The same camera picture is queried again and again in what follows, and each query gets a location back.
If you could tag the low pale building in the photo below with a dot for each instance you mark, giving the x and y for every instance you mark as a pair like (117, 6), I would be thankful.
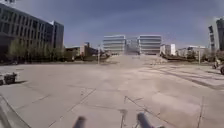
(194, 50)

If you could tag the small cart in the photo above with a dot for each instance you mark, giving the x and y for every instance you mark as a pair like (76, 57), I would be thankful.
(9, 78)

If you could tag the low brown building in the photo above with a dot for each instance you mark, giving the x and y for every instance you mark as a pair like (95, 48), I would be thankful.
(85, 50)

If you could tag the robot's own part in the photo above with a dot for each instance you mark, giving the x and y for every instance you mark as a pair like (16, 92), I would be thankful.
(143, 120)
(79, 122)

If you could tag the dark glass building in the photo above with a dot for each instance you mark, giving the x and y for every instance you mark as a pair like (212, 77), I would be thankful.
(20, 26)

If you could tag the tall grey building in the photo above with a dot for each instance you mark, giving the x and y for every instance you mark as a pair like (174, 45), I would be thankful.
(218, 33)

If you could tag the small white building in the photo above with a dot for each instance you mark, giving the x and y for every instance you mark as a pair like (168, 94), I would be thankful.
(170, 49)

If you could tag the grey paved plaza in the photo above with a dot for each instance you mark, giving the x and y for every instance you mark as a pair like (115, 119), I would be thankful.
(110, 86)

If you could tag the white layered building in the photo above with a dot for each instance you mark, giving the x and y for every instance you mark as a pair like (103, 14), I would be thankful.
(115, 43)

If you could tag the row of trees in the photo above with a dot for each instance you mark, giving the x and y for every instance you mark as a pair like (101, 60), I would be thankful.
(30, 51)

